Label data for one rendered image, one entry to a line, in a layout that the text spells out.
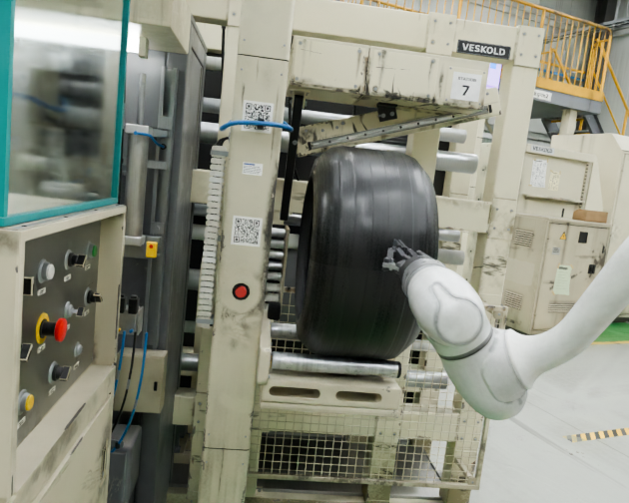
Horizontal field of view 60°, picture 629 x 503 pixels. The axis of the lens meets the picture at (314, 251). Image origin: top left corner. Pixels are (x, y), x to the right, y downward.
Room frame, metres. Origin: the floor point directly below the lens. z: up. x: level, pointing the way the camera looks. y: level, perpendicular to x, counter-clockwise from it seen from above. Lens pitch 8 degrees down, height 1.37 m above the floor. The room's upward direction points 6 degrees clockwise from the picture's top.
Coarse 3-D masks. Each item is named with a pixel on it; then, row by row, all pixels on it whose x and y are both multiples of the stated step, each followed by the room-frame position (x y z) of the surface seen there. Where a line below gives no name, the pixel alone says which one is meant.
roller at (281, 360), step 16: (288, 352) 1.37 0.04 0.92; (272, 368) 1.35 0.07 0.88; (288, 368) 1.35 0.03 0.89; (304, 368) 1.35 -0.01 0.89; (320, 368) 1.36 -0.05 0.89; (336, 368) 1.36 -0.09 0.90; (352, 368) 1.37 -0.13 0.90; (368, 368) 1.37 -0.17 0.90; (384, 368) 1.38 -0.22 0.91; (400, 368) 1.38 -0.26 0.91
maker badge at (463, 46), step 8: (464, 40) 2.05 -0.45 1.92; (464, 48) 2.05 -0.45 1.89; (472, 48) 2.06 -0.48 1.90; (480, 48) 2.06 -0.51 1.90; (488, 48) 2.06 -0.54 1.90; (496, 48) 2.07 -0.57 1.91; (504, 48) 2.07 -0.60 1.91; (488, 56) 2.06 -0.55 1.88; (496, 56) 2.07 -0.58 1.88; (504, 56) 2.07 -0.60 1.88
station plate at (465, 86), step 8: (456, 72) 1.73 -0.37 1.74; (456, 80) 1.73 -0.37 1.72; (464, 80) 1.73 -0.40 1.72; (472, 80) 1.74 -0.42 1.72; (480, 80) 1.74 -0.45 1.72; (456, 88) 1.73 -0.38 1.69; (464, 88) 1.73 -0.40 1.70; (472, 88) 1.74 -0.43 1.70; (456, 96) 1.73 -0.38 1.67; (464, 96) 1.73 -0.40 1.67; (472, 96) 1.74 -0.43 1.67
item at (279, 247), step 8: (272, 232) 1.82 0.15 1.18; (280, 232) 1.82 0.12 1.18; (288, 232) 1.81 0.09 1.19; (272, 240) 1.82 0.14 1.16; (280, 240) 1.83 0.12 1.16; (288, 240) 1.81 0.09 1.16; (272, 248) 1.82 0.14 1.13; (280, 248) 1.82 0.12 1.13; (288, 248) 1.82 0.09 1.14; (272, 256) 1.82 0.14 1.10; (280, 256) 1.83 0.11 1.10; (272, 264) 1.81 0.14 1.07; (280, 264) 1.82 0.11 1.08; (272, 272) 1.83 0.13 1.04; (280, 272) 1.83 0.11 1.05; (272, 280) 1.95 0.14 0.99; (280, 280) 1.92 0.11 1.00; (272, 288) 1.81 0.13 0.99; (272, 296) 1.82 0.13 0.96; (280, 296) 1.81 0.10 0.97
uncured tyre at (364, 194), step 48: (336, 192) 1.29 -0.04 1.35; (384, 192) 1.30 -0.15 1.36; (432, 192) 1.37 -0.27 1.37; (336, 240) 1.24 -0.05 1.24; (384, 240) 1.25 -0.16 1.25; (432, 240) 1.29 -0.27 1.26; (336, 288) 1.24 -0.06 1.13; (384, 288) 1.24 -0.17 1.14; (336, 336) 1.29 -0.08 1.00; (384, 336) 1.30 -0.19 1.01
